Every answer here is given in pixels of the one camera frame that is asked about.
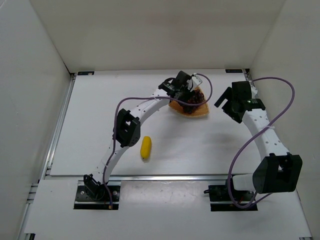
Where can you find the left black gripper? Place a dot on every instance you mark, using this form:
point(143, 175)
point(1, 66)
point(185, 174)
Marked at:
point(189, 99)

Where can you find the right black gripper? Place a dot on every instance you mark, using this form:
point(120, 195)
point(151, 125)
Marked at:
point(227, 100)

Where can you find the purple fake grape bunch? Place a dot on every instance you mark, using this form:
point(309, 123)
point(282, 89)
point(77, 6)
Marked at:
point(197, 98)

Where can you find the yellow fake fruit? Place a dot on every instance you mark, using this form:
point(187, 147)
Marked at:
point(146, 146)

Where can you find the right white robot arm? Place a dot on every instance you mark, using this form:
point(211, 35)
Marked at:
point(279, 170)

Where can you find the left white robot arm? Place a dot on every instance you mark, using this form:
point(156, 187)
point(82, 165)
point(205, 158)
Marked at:
point(129, 116)

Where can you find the woven triangular fruit bowl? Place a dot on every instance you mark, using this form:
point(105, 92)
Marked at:
point(202, 111)

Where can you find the right blue corner label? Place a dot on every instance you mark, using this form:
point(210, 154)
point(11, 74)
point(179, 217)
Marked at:
point(234, 71)

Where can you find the blue corner label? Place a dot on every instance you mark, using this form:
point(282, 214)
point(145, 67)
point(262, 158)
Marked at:
point(234, 71)
point(85, 73)

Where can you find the left blue corner label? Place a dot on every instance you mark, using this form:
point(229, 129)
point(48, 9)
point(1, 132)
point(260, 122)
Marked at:
point(85, 73)

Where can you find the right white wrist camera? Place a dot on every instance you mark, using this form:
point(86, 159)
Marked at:
point(254, 90)

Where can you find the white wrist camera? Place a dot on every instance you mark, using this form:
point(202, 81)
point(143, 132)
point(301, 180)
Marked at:
point(254, 90)
point(194, 82)

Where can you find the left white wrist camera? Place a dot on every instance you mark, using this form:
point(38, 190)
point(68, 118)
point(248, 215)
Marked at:
point(194, 82)

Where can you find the right aluminium frame rail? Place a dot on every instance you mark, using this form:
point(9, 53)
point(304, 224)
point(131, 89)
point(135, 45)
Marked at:
point(279, 170)

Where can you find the aluminium frame rail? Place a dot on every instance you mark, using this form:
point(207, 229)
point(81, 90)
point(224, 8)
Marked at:
point(171, 177)
point(47, 161)
point(279, 170)

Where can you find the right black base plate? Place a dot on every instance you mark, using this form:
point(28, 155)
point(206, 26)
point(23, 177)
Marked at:
point(220, 200)

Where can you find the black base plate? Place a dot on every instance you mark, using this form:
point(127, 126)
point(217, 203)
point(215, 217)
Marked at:
point(84, 200)
point(220, 200)

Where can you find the left aluminium frame rail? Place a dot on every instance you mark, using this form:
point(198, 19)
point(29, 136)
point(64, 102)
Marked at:
point(47, 161)

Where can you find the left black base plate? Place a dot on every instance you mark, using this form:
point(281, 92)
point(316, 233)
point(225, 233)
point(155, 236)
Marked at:
point(84, 200)

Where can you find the front aluminium frame rail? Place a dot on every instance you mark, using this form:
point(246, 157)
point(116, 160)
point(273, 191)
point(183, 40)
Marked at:
point(171, 177)

